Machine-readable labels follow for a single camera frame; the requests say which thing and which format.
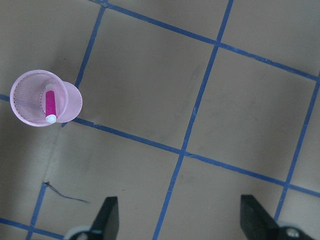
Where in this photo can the pink mesh cup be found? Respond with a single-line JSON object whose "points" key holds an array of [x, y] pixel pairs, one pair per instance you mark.
{"points": [[28, 98]]}

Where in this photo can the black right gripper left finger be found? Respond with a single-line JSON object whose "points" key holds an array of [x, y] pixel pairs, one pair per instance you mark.
{"points": [[104, 227]]}

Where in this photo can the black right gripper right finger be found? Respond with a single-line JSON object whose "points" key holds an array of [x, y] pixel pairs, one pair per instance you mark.
{"points": [[257, 224]]}

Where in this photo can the pink pen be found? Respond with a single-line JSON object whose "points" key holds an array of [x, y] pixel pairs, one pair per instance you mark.
{"points": [[50, 107]]}

